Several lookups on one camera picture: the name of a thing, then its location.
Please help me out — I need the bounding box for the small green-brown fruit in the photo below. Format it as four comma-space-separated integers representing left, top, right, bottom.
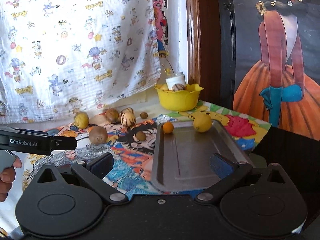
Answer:
136, 131, 146, 141

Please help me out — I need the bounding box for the small orange fruit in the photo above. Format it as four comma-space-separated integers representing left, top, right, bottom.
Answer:
162, 122, 174, 134

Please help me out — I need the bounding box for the brown wooden frame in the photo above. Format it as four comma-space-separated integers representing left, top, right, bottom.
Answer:
186, 0, 221, 104

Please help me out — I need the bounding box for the small brown round fruit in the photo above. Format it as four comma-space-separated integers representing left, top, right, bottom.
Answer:
140, 112, 148, 119

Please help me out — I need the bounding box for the yellow-green pear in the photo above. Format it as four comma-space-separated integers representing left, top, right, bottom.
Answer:
74, 112, 89, 129

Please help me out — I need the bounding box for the painted lady artwork panel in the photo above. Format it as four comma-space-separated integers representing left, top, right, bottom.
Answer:
219, 0, 319, 140

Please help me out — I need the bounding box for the yellow lemon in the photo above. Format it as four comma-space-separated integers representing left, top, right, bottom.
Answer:
193, 113, 212, 133

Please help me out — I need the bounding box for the yellow fruit in bowl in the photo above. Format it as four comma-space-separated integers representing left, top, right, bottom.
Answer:
160, 84, 169, 91

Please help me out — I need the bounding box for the striped pepino melon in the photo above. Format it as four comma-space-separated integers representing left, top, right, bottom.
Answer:
121, 107, 135, 115
120, 111, 136, 127

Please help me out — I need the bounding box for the striped pepino in bowl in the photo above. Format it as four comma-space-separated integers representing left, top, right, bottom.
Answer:
171, 83, 185, 92

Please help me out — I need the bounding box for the brown pear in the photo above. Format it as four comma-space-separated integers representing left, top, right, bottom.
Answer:
105, 108, 119, 123

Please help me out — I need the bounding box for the metal baking tray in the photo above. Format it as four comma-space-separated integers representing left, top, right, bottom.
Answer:
151, 120, 251, 192

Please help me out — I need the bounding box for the white cartoon print cloth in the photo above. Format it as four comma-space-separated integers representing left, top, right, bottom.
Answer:
1, 0, 161, 124

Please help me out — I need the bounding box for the yellow plastic bowl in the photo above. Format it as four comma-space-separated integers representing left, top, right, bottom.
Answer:
155, 83, 204, 112

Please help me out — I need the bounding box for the striped pepino melon back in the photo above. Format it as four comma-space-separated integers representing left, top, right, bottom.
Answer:
121, 107, 135, 115

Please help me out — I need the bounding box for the colourful cartoon mat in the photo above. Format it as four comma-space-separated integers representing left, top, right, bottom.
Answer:
22, 101, 271, 197

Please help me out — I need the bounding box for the white plastic jar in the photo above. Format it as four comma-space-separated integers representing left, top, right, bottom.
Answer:
165, 72, 186, 90

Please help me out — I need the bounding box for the person's left hand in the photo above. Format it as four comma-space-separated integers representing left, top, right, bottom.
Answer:
0, 156, 22, 202

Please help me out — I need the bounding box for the brown kiwi fruit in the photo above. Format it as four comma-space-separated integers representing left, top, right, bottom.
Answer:
88, 126, 108, 145

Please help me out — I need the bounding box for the striped pepino melon front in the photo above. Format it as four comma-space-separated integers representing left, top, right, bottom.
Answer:
120, 111, 136, 127

